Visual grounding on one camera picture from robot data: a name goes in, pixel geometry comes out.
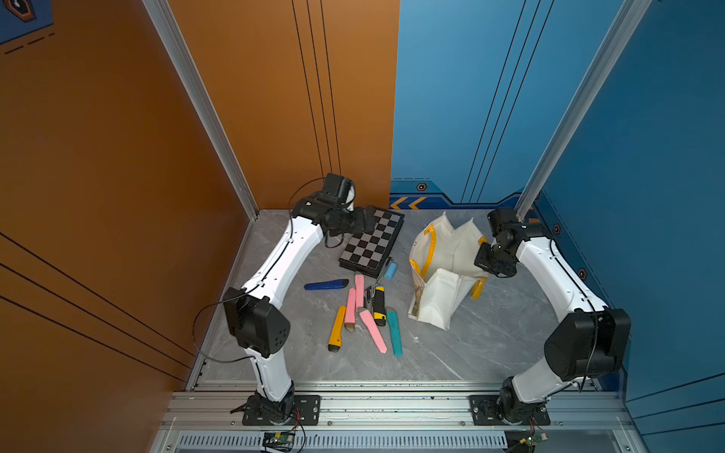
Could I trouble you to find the black white chessboard box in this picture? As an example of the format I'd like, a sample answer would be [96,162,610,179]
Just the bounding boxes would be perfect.
[339,208,405,279]

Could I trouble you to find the light blue small cylinder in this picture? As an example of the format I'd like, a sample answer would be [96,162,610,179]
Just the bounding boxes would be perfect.
[384,262,398,280]

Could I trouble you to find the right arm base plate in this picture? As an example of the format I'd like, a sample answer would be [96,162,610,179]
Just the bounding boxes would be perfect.
[468,394,551,428]

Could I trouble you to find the canvas pouch with farm picture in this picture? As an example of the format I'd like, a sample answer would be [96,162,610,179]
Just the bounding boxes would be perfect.
[408,213,490,330]

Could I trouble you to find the aluminium corner post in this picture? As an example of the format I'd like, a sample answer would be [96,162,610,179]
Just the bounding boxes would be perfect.
[143,0,259,221]
[515,0,651,221]

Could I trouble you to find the left aluminium corner post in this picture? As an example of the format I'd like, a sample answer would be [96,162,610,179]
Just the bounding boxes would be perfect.
[143,0,259,221]

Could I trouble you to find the black yellow utility knife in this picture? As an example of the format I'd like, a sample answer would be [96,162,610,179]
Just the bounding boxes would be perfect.
[373,286,387,327]

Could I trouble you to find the dark blue utility knife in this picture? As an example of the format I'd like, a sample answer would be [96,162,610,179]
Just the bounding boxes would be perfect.
[304,279,349,292]

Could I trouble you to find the aluminium front rail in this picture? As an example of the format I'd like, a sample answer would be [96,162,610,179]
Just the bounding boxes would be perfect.
[151,381,647,452]

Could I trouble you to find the silver black folding knife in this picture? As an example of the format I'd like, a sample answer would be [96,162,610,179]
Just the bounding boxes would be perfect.
[364,285,376,311]

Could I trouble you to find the teal utility knife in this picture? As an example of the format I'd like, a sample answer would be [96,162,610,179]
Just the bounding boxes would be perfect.
[386,308,403,358]

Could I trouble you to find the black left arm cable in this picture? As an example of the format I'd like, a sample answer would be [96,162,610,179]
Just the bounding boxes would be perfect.
[191,176,330,364]

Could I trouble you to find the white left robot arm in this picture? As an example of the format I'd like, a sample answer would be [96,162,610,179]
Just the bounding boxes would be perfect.
[222,193,376,424]

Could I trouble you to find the left green circuit board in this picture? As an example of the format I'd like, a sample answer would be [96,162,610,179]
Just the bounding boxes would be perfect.
[261,431,296,453]

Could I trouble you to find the right green circuit board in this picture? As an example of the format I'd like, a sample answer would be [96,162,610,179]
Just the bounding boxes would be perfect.
[518,432,549,450]

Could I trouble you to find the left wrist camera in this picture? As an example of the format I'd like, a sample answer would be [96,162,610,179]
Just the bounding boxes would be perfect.
[321,173,355,206]

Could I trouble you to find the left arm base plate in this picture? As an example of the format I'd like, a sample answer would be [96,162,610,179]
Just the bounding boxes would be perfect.
[240,393,321,427]

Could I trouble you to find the right aluminium corner post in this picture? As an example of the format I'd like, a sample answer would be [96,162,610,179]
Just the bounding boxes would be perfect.
[515,0,651,221]

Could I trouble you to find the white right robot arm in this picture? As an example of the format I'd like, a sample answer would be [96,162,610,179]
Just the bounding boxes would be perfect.
[469,208,632,426]

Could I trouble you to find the green circuit board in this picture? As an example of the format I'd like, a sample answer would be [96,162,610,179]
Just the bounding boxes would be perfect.
[518,432,549,450]
[261,431,296,453]

